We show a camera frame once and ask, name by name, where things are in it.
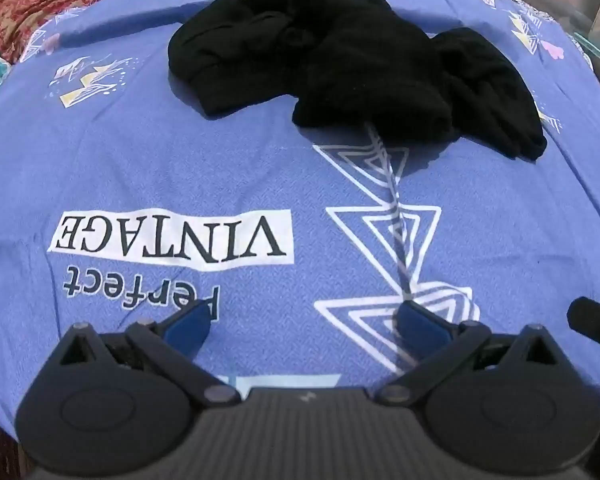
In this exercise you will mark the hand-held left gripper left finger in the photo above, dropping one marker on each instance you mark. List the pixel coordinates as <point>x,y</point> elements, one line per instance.
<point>191,324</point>

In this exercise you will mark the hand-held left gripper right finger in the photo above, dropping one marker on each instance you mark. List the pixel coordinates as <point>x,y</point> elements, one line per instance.
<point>416,325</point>

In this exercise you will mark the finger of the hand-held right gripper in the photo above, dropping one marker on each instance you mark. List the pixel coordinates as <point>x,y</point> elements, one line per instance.
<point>592,321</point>

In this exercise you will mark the black pants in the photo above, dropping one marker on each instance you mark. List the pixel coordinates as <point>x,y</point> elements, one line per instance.
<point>360,67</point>

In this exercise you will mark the blue printed bedsheet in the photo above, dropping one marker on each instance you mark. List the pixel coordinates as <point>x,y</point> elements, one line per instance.
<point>180,170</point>

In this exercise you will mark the red patterned blanket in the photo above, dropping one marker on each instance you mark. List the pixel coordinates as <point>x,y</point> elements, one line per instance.
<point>40,0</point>

